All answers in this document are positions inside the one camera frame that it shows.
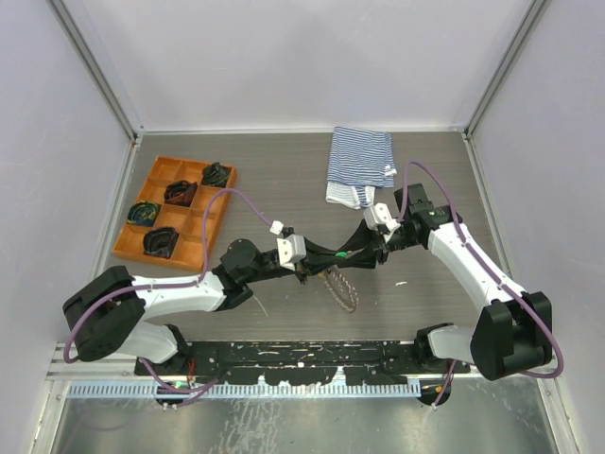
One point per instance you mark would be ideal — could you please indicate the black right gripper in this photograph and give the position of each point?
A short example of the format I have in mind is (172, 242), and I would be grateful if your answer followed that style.
(367, 257)

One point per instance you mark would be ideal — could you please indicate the white slotted cable duct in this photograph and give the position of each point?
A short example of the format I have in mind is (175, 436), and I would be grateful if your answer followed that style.
(150, 389)

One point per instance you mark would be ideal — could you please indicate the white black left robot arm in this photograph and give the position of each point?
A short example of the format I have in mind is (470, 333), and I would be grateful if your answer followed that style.
(113, 313)

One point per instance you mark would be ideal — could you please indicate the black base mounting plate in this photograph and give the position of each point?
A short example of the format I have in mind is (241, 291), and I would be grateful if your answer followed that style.
(302, 364)

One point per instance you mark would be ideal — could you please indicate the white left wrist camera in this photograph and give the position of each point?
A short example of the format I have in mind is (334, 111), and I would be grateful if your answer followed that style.
(291, 251)

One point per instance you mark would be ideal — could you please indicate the striped blue white cloth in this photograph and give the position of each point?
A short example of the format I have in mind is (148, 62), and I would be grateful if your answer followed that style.
(360, 161)

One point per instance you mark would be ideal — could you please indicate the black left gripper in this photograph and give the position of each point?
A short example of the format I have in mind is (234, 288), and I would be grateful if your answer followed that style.
(318, 261)

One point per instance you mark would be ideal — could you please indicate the dark rolled cable blue yellow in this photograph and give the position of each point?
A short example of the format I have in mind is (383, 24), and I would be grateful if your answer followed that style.
(143, 213)

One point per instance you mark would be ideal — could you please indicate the orange compartment tray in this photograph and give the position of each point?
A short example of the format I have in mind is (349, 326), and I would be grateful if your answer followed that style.
(179, 234)

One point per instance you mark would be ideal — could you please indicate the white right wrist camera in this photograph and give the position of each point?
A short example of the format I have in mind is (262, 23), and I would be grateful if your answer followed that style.
(379, 219)

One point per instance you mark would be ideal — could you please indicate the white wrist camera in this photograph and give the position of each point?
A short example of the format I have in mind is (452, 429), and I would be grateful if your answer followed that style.
(379, 219)
(291, 251)

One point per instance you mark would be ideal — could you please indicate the dark rolled cable brown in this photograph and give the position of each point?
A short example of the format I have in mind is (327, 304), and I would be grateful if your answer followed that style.
(180, 193)

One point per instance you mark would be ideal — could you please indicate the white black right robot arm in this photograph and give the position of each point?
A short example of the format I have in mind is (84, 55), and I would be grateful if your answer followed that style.
(512, 334)

